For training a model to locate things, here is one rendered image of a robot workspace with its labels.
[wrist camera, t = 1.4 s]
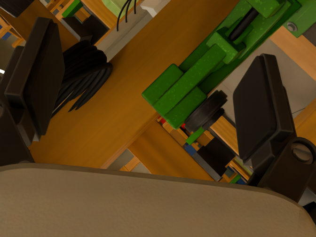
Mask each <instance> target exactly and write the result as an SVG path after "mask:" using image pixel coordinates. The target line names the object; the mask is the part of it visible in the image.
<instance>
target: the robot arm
mask: <svg viewBox="0 0 316 237"><path fill-rule="evenodd" d="M64 71H65V65H64V59H63V52H62V46H61V40H60V34H59V28H58V24H57V23H54V21H53V19H51V18H45V17H37V19H36V21H35V23H34V25H33V28H32V30H31V32H30V35H29V37H28V39H27V42H26V44H25V46H17V47H16V48H15V50H14V52H13V54H12V56H11V58H10V60H9V62H8V64H7V67H6V69H5V71H4V73H3V75H2V78H1V80H0V237H316V146H315V145H314V144H313V143H312V142H311V141H310V140H308V139H306V138H303V137H297V134H296V129H295V125H294V121H293V117H292V112H291V108H290V104H289V100H288V96H287V92H286V89H285V87H284V86H283V84H282V80H281V76H280V72H279V68H278V64H277V58H276V56H275V55H270V54H264V53H262V54H260V56H256V57H255V59H254V60H253V62H252V63H251V65H250V67H249V68H248V70H247V71H246V73H245V74H244V76H243V77H242V79H241V81H240V82H239V84H238V86H237V87H236V89H235V90H234V93H233V106H234V115H235V124H236V133H237V144H238V153H239V158H240V159H242V161H243V165H244V166H252V170H253V174H252V175H251V177H250V178H249V180H248V181H247V183H246V184H245V185H242V184H235V183H227V182H216V181H207V180H199V179H191V178H183V177H175V176H166V175H158V174H145V173H137V172H128V171H119V170H110V169H101V168H92V167H83V166H70V165H59V164H47V163H35V161H34V159H33V157H32V155H31V153H30V151H29V149H28V147H29V146H30V145H31V144H32V141H37V142H39V141H40V138H41V135H45V134H46V132H47V128H48V125H49V122H50V119H51V116H52V112H53V109H54V106H55V102H56V99H57V96H58V93H59V89H60V86H61V83H62V80H63V76H64Z"/></svg>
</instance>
